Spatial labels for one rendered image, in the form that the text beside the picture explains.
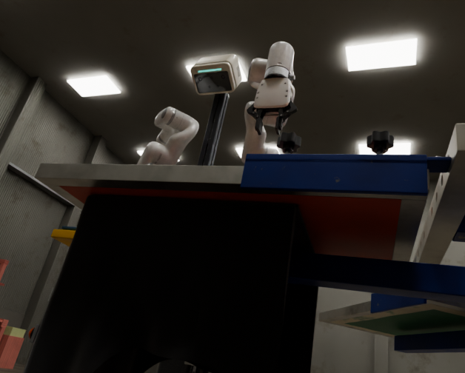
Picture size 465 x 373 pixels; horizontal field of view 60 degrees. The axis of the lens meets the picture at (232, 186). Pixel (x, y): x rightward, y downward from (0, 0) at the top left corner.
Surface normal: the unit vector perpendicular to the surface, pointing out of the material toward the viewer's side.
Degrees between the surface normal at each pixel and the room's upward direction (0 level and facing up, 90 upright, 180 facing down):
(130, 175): 90
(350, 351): 90
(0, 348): 90
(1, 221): 90
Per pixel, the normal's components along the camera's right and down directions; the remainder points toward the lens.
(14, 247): 0.93, 0.01
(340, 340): -0.33, -0.46
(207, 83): -0.31, 0.59
